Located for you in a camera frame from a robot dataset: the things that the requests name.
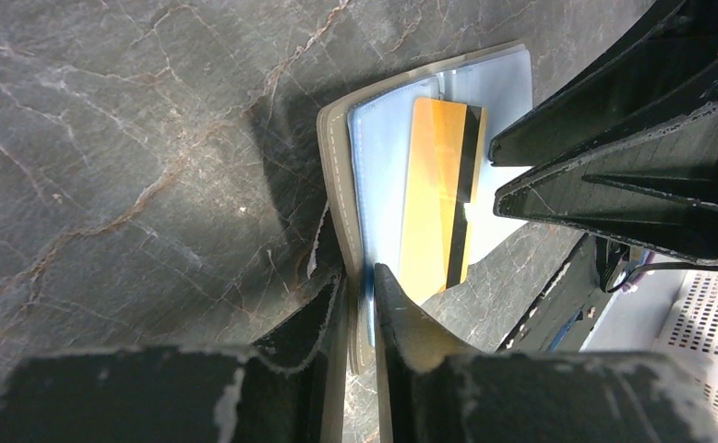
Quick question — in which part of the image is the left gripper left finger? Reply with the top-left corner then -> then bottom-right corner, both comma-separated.
0,274 -> 342,442

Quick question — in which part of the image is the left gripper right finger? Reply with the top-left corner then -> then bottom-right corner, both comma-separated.
374,264 -> 718,442

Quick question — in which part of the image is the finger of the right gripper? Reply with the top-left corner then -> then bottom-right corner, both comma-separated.
488,0 -> 718,166
495,101 -> 718,267

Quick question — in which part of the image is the olive card holder wallet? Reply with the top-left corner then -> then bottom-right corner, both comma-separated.
317,41 -> 533,374

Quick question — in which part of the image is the gold credit card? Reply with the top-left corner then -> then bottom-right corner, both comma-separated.
398,98 -> 487,305

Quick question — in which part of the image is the white slotted cable duct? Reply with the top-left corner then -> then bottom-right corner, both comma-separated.
653,270 -> 718,424

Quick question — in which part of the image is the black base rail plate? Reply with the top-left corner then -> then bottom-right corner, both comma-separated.
497,234 -> 633,353

